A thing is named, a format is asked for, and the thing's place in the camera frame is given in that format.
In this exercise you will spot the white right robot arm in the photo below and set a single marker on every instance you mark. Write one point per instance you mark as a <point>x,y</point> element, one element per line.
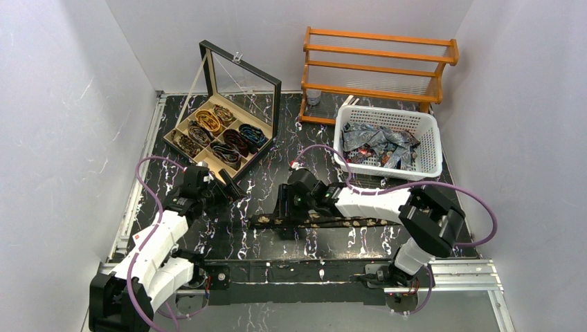
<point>432,221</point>

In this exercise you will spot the white plastic basket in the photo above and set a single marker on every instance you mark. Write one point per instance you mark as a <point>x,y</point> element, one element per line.
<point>428,154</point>

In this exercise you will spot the olive patterned rolled tie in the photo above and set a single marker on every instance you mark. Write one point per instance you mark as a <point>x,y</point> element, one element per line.
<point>185,143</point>

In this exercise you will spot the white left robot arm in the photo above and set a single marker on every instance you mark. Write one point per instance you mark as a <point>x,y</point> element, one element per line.
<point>127,297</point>

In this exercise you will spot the grey ties in basket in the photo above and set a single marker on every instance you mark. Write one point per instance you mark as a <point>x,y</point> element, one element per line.
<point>377,145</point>

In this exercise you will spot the orange wooden shoe rack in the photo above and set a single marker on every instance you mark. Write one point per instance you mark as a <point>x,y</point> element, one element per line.
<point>377,66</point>

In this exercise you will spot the black tie storage box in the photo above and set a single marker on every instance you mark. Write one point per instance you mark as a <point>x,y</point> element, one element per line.
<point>235,124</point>

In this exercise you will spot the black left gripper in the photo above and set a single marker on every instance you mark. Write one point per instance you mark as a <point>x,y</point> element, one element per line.
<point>220,189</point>

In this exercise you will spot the brown patterned rolled tie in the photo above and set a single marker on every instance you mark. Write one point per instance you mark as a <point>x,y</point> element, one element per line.
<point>199,134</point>

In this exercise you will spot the gold rolled tie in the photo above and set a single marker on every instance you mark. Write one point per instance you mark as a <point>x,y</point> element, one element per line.
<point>209,121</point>

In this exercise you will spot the black gold floral tie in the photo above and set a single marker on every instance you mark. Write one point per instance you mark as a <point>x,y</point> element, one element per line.
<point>314,220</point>

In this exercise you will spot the grey striped rolled tie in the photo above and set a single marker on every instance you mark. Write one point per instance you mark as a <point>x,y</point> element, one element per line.
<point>226,153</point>

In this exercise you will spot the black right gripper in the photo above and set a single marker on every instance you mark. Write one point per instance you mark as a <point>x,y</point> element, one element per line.
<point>284,207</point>

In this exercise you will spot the small clear plastic cup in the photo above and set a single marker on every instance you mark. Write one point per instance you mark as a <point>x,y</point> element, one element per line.
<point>313,96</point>

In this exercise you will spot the brown rolled tie back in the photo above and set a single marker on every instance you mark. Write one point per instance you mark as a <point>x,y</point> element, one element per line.
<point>224,115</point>

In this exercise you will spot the blue black rolled tie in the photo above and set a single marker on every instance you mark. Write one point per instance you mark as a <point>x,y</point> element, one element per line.
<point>254,137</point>

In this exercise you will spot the dark red rolled tie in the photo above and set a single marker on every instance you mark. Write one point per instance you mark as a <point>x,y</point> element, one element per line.
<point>236,140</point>

